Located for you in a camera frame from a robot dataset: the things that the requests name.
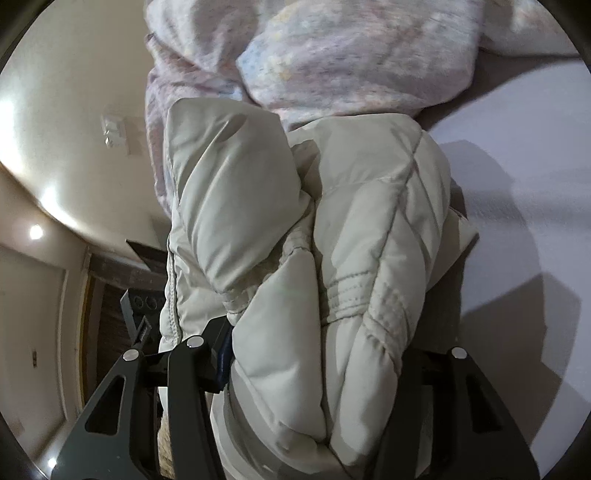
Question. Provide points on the dark wooden cabinet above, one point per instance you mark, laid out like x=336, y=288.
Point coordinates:
x=111, y=286

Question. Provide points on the white wall switch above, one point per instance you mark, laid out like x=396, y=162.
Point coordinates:
x=114, y=131

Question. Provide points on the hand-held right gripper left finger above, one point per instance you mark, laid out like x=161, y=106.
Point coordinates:
x=225, y=362

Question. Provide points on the cream door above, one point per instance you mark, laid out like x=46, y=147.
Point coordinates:
x=37, y=346

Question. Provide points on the grey device with round dials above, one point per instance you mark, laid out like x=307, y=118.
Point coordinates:
x=138, y=307

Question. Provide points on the pastel patterned duvet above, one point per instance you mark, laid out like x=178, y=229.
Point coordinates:
x=323, y=50

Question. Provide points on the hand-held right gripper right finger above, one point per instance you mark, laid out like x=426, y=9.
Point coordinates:
x=413, y=383

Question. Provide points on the round ceiling light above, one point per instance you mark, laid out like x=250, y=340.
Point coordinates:
x=51, y=461
x=34, y=232

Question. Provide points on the beige puffer jacket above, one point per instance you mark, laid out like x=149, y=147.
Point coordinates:
x=351, y=258

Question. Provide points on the woven basket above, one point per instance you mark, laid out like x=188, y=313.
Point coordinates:
x=165, y=443

